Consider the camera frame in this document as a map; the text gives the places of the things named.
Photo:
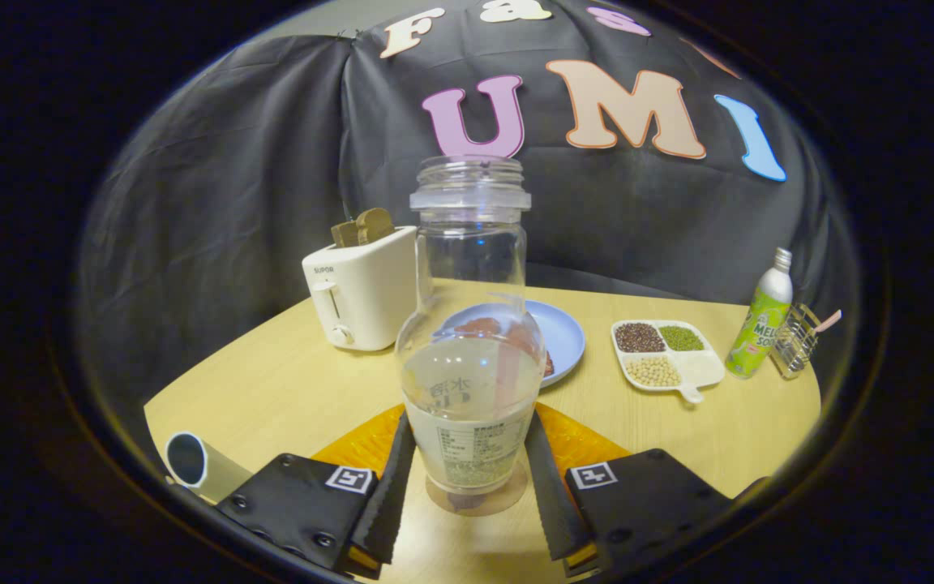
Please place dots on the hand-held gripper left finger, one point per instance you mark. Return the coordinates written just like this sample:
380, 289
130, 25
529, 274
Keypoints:
390, 487

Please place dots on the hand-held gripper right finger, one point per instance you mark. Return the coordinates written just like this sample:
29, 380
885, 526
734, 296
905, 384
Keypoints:
552, 495

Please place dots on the white cup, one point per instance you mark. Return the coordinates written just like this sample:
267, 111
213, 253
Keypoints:
220, 478

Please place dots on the clear juice bottle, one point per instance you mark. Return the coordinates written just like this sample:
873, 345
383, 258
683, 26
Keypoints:
471, 268

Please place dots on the green and silver soda bottle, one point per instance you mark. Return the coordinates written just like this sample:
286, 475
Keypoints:
760, 324

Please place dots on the red-brown food piece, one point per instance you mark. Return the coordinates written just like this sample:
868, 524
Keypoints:
549, 365

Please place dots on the wooden table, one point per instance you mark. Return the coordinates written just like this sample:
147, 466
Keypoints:
289, 381

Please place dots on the pile of yellow soybeans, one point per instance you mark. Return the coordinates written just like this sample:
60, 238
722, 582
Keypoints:
653, 371

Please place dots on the blue plate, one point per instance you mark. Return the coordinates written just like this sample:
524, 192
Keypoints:
560, 332

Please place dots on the pile of red beans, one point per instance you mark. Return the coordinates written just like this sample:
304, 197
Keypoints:
639, 337

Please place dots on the white divided dish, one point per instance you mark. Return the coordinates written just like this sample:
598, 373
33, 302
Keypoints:
698, 369

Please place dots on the white toaster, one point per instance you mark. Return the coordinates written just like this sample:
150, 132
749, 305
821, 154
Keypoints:
370, 292

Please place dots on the pile of green beans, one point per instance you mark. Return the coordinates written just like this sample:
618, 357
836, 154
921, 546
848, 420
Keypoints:
681, 337

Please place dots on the brown toast slice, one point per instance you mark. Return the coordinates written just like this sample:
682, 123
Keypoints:
344, 234
375, 225

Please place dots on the black backdrop cloth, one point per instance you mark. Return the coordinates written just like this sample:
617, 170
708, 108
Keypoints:
232, 203

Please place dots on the pink spoon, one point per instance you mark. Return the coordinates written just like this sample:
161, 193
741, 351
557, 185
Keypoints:
828, 320

